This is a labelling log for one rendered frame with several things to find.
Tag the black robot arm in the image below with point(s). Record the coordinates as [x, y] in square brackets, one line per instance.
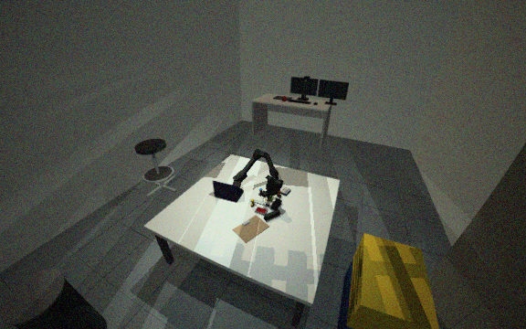
[241, 175]

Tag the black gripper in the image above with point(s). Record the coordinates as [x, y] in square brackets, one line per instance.
[266, 193]

